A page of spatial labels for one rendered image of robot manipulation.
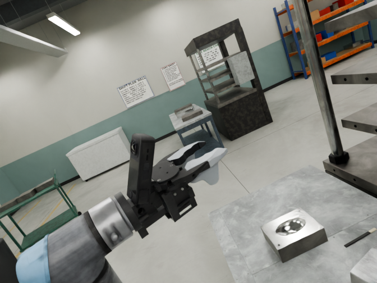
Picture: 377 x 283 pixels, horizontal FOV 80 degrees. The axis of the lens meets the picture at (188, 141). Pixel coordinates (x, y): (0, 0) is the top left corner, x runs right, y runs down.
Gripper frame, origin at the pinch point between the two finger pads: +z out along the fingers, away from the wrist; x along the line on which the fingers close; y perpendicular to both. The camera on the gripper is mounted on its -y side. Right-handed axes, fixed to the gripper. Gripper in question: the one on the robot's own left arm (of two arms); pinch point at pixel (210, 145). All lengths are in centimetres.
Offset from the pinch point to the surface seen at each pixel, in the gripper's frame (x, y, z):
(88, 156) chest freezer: -613, 169, -15
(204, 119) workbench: -289, 112, 175
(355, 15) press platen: -16, -5, 95
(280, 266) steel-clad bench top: -10, 68, 18
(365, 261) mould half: 13, 53, 29
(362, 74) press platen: -13, 19, 91
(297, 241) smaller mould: -8, 60, 28
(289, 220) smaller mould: -17, 62, 35
